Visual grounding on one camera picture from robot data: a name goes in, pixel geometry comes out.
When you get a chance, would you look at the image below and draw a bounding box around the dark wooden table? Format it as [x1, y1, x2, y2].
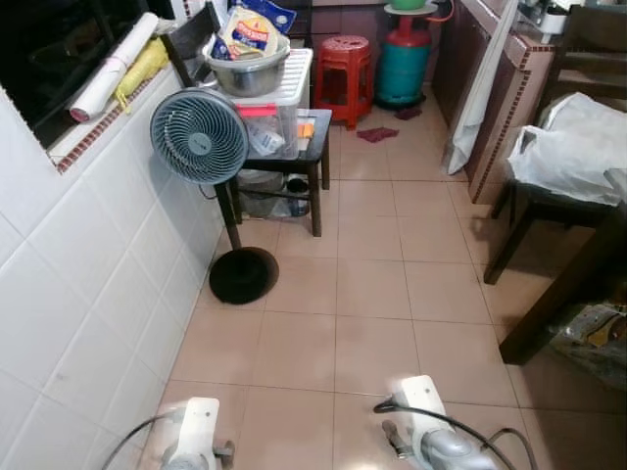
[498, 168, 627, 367]

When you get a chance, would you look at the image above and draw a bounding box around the white plastic bag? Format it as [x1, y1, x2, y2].
[506, 93, 627, 208]

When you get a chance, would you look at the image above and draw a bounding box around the printed clear plastic bag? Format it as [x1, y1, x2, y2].
[548, 301, 627, 394]

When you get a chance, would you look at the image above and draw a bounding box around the dark wooden chair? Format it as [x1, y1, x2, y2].
[161, 4, 332, 238]
[483, 4, 627, 286]

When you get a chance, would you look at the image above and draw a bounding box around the white hanging cloth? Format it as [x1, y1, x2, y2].
[445, 0, 521, 176]

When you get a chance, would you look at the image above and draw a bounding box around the white cup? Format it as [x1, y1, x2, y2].
[536, 5, 570, 39]

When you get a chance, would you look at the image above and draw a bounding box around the green gas cylinder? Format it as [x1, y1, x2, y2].
[376, 14, 434, 110]

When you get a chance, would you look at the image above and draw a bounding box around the green plastic basin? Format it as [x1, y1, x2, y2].
[384, 0, 440, 17]

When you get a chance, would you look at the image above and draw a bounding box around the red plastic stool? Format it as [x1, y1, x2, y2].
[313, 35, 375, 131]

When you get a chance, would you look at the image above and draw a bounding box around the clear bag of bottles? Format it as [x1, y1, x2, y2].
[235, 168, 313, 219]

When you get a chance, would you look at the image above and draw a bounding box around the clear plastic storage box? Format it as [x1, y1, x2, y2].
[229, 47, 314, 162]

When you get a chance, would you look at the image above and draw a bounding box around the steel mixing bowl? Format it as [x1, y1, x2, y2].
[203, 34, 293, 99]

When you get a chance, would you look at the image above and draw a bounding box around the blue yellow snack bag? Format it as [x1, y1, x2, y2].
[210, 0, 298, 62]

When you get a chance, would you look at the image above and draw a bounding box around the grey standing fan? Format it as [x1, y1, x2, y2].
[150, 88, 280, 306]

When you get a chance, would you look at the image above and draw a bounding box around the yellow plastic bag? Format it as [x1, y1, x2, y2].
[114, 38, 170, 112]

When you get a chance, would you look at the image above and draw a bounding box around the white paper roll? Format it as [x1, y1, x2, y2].
[69, 12, 160, 124]

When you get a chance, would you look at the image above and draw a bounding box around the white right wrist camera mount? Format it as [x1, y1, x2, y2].
[386, 375, 449, 444]

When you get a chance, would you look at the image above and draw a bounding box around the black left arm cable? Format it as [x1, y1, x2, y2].
[100, 410, 183, 470]

